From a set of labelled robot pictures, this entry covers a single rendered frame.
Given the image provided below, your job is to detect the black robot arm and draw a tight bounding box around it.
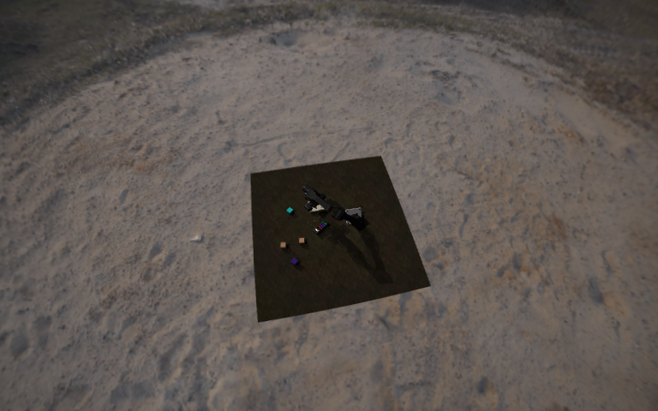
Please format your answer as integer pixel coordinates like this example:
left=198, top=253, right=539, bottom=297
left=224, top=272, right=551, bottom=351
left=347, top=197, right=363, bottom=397
left=302, top=184, right=363, bottom=227

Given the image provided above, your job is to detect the beige rectangular tray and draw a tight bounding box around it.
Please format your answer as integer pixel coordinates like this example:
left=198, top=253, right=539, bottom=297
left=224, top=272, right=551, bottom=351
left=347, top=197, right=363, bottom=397
left=310, top=204, right=326, bottom=213

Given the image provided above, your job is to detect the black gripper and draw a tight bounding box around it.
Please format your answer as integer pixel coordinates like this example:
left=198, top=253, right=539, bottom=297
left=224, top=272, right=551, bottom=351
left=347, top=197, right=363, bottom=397
left=304, top=192, right=326, bottom=211

